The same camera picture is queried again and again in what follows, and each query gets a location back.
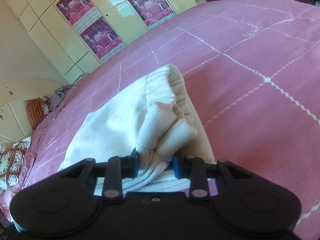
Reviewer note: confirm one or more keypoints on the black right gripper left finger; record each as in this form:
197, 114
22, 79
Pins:
119, 168

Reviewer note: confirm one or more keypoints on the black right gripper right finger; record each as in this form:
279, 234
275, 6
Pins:
193, 169

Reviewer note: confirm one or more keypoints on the white pants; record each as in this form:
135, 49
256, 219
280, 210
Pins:
153, 116

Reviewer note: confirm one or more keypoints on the grey crumpled cloth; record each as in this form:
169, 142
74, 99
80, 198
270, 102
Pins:
58, 96

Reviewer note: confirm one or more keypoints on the orange striped pillow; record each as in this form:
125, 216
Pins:
34, 111

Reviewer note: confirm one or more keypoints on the white brown patterned pillow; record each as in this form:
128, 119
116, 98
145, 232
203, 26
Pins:
12, 163

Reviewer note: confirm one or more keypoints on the cream arched headboard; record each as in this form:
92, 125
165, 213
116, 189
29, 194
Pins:
14, 123

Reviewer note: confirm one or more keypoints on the pink checked bedspread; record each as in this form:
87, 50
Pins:
251, 69

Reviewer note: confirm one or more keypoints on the cream glossy wardrobe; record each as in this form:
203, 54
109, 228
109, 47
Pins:
77, 36

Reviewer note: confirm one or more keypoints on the pink poster left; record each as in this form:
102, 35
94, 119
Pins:
92, 27

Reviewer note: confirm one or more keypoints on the pink poster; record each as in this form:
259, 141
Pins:
153, 12
92, 27

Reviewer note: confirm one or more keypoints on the pink poster right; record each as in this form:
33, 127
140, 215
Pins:
153, 12

